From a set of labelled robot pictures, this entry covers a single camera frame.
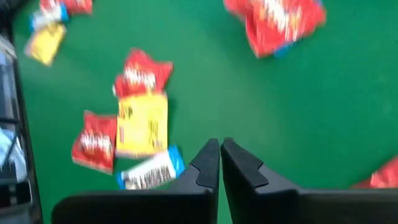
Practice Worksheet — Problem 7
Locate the yellow Sour Patch packet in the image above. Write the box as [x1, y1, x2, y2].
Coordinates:
[24, 23, 68, 67]
[114, 91, 170, 159]

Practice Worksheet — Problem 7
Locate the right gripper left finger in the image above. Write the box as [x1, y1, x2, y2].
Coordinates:
[52, 139, 221, 224]

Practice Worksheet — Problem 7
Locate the green table mat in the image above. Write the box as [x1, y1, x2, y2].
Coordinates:
[12, 0, 398, 224]

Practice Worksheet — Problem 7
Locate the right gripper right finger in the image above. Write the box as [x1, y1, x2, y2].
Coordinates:
[221, 138, 398, 224]

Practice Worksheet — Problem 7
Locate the red Skittles candy packet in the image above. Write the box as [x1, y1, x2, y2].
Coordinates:
[70, 110, 119, 175]
[62, 0, 94, 16]
[111, 47, 174, 100]
[39, 0, 62, 11]
[350, 156, 398, 190]
[223, 0, 327, 59]

